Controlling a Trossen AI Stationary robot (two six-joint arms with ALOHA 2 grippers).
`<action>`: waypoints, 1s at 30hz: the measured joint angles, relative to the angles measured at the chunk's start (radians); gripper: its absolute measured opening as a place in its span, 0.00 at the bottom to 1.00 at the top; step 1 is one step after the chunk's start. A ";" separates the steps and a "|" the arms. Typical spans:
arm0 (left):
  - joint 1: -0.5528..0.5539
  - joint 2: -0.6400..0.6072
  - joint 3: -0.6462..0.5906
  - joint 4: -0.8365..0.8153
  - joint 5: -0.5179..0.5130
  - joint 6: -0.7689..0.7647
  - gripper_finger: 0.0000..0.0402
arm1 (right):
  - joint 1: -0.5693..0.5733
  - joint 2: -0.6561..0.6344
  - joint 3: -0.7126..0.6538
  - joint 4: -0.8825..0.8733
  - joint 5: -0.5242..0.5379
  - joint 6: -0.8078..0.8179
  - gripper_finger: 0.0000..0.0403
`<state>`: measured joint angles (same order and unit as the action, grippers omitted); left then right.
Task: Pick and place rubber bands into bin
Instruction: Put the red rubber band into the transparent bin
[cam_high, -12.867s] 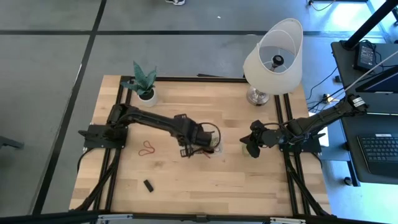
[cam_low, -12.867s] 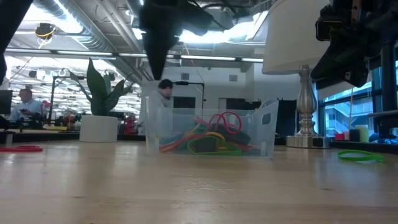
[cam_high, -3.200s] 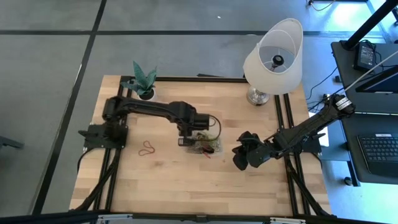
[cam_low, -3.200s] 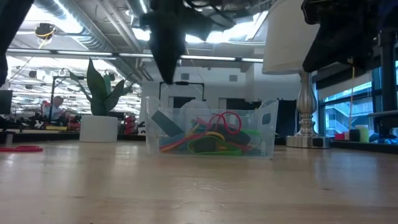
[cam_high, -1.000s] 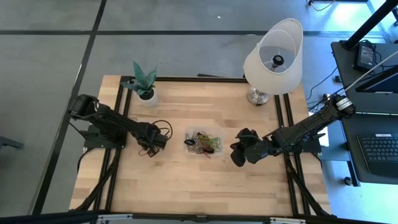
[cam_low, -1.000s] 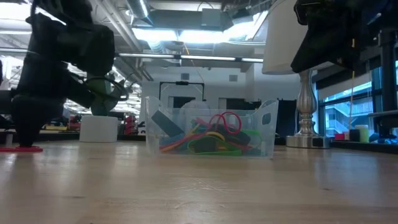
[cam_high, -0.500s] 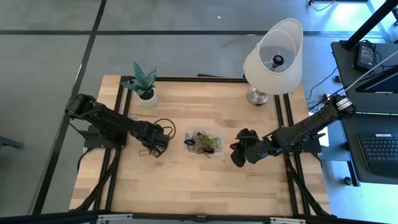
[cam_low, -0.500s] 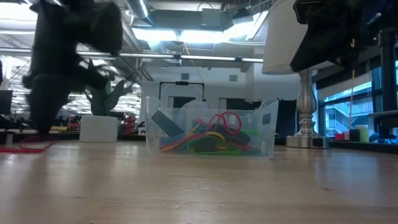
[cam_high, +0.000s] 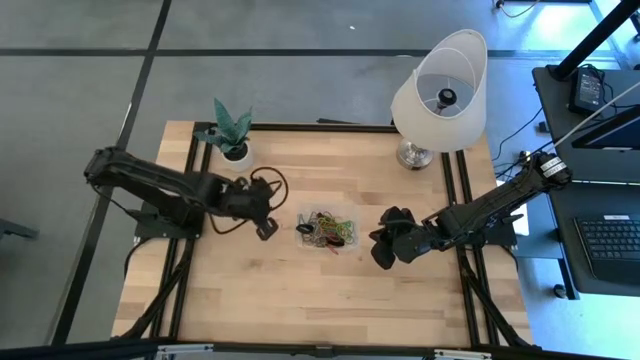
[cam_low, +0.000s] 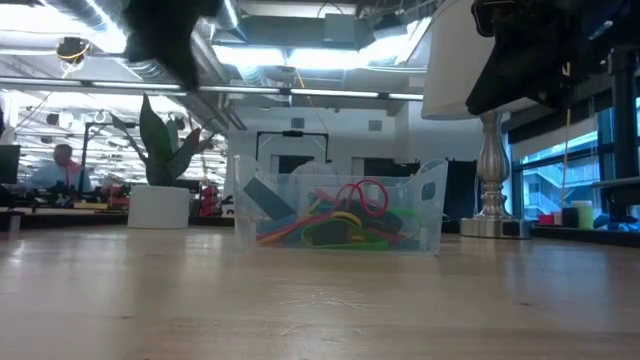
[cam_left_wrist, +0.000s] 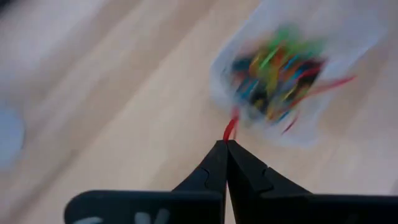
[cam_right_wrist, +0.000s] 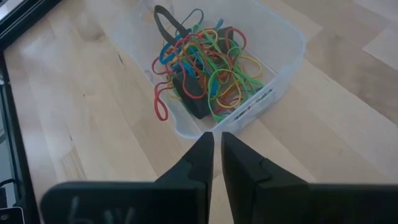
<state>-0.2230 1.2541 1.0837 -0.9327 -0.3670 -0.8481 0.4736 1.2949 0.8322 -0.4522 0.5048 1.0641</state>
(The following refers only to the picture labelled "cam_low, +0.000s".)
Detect black clip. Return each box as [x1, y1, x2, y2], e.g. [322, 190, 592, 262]
[242, 176, 297, 221]

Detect ceiling cord reel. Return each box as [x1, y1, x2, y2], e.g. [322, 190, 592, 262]
[54, 36, 92, 80]

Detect linear ceiling light bar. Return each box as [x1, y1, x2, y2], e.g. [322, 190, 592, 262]
[0, 77, 425, 101]

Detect black background rig frame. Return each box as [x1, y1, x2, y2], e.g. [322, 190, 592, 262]
[78, 121, 144, 202]

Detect black extrusion table frame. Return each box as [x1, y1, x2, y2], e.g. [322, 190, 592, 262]
[0, 209, 640, 247]

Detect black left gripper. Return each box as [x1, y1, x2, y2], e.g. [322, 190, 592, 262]
[122, 0, 224, 91]

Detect red rubber band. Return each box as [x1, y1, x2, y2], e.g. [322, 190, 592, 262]
[256, 199, 341, 246]

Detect snake plant in white pot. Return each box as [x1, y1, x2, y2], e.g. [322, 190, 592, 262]
[110, 93, 217, 231]

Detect yellow rubber band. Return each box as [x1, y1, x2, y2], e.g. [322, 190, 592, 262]
[332, 211, 364, 227]

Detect rubber bands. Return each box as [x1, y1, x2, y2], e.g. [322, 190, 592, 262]
[335, 178, 390, 217]

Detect pale green container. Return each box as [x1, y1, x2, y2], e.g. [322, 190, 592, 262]
[571, 199, 595, 230]

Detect clear plastic bin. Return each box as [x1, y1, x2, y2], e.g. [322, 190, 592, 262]
[233, 153, 451, 256]

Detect grey ceiling box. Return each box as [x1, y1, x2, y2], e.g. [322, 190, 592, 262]
[323, 12, 358, 44]

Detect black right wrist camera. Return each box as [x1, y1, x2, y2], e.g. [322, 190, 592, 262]
[471, 0, 501, 39]

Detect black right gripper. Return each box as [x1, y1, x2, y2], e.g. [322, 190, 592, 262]
[467, 0, 640, 116]

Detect white shade silver table lamp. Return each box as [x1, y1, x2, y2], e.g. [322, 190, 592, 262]
[420, 0, 540, 240]

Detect teal rubber band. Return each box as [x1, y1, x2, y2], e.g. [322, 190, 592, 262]
[259, 217, 301, 236]

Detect wide black rubber band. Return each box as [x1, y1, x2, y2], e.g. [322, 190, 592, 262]
[344, 199, 404, 234]
[319, 222, 352, 247]

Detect dark background monitor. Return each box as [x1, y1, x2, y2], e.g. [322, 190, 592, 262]
[0, 144, 22, 186]

